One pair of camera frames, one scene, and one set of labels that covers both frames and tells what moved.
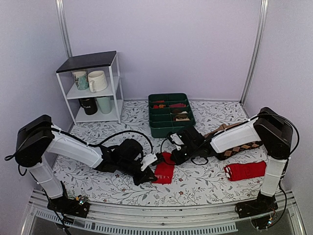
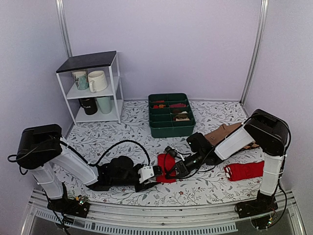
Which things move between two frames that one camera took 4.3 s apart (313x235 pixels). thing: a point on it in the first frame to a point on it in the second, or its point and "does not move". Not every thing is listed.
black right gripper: x=176 y=157 to x=183 y=171
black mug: x=89 y=105 does not move
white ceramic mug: x=97 y=80 does not move
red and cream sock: x=164 y=171 does not move
